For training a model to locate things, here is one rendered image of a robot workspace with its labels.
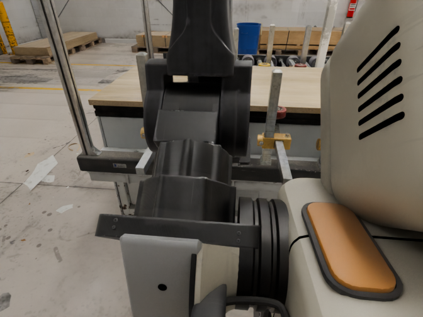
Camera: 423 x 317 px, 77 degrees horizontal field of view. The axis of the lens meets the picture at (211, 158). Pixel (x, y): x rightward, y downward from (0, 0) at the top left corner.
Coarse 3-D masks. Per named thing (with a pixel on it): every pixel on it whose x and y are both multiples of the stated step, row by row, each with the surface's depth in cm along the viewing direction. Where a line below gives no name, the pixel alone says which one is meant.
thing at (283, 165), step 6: (276, 126) 120; (276, 132) 116; (276, 144) 107; (282, 144) 107; (276, 150) 104; (282, 150) 103; (276, 156) 104; (282, 156) 99; (282, 162) 96; (282, 168) 93; (288, 168) 93; (282, 174) 90; (288, 174) 89; (282, 180) 89; (288, 180) 88
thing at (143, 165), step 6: (150, 150) 101; (144, 156) 97; (150, 156) 98; (138, 162) 94; (144, 162) 94; (150, 162) 98; (138, 168) 91; (144, 168) 92; (138, 174) 92; (144, 174) 92
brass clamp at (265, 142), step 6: (258, 138) 111; (264, 138) 109; (270, 138) 109; (276, 138) 109; (282, 138) 109; (288, 138) 109; (258, 144) 111; (264, 144) 111; (270, 144) 110; (288, 144) 110
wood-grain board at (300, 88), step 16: (128, 80) 156; (176, 80) 156; (256, 80) 156; (288, 80) 156; (304, 80) 156; (96, 96) 133; (112, 96) 133; (128, 96) 133; (256, 96) 133; (288, 96) 133; (304, 96) 133; (288, 112) 122; (304, 112) 122
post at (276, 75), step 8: (272, 72) 97; (280, 72) 95; (272, 80) 97; (280, 80) 97; (272, 88) 99; (280, 88) 98; (272, 96) 100; (272, 104) 102; (272, 112) 104; (272, 120) 105; (272, 128) 107; (272, 136) 109; (264, 152) 114; (264, 160) 116
